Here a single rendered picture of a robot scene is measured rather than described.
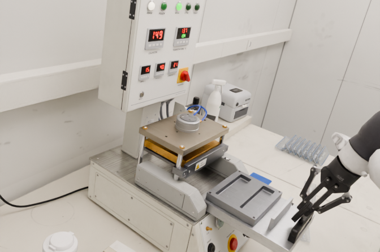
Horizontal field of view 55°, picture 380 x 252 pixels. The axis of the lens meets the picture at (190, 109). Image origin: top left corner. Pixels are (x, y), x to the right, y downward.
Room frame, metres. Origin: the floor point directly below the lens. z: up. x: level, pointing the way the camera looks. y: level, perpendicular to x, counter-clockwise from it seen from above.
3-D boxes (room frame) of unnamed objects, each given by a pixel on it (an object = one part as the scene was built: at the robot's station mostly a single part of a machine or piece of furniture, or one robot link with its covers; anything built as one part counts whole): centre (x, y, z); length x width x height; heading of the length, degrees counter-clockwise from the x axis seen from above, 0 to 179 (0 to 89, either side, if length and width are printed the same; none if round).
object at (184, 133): (1.14, 0.02, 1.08); 0.31 x 0.24 x 0.13; 148
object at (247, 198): (0.97, -0.22, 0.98); 0.20 x 0.17 x 0.03; 148
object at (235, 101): (2.10, -0.21, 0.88); 0.25 x 0.20 x 0.17; 56
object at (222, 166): (1.18, -0.14, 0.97); 0.26 x 0.05 x 0.07; 58
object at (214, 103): (1.95, -0.13, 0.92); 0.09 x 0.08 x 0.25; 110
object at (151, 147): (1.11, -0.01, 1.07); 0.22 x 0.17 x 0.10; 148
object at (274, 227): (0.94, -0.26, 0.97); 0.30 x 0.22 x 0.08; 58
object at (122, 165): (1.12, 0.03, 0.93); 0.46 x 0.35 x 0.01; 58
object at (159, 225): (1.11, -0.02, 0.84); 0.53 x 0.37 x 0.17; 58
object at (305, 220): (0.87, -0.38, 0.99); 0.15 x 0.02 x 0.04; 148
